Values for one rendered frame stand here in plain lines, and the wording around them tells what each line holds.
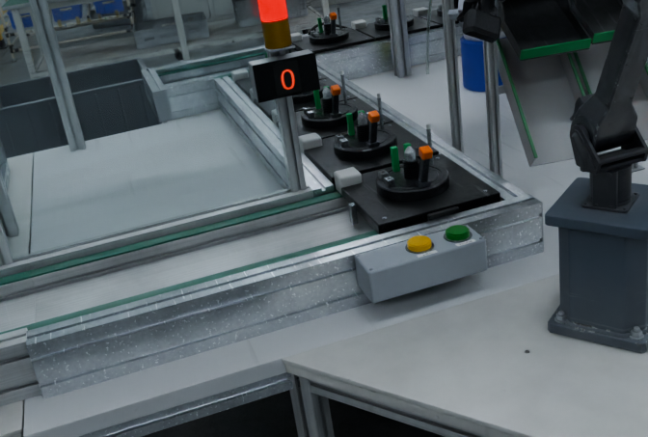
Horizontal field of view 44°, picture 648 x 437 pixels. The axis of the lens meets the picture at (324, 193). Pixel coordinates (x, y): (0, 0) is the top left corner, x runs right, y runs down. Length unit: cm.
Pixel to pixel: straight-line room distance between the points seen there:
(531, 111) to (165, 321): 79
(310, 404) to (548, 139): 67
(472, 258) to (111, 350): 60
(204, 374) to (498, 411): 45
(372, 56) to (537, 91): 118
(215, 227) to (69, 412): 46
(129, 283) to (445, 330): 57
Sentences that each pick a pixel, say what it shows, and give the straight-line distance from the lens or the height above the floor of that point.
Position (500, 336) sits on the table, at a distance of 129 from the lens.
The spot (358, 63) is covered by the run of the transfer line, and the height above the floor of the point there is 91.
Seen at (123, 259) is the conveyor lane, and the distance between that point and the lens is 155.
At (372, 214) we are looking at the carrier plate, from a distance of 145.
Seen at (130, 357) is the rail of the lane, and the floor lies 89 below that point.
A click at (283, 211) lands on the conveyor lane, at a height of 95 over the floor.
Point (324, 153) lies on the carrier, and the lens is 176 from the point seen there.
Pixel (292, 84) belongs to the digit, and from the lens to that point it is 150.
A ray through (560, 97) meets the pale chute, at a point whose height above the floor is 108.
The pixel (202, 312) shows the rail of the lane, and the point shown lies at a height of 93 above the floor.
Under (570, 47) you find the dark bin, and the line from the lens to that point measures 152.
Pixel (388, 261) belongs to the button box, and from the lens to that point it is 130.
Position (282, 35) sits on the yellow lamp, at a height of 128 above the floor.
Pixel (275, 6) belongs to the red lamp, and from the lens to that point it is 147.
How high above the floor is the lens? 159
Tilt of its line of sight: 23 degrees down
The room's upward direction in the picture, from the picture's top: 8 degrees counter-clockwise
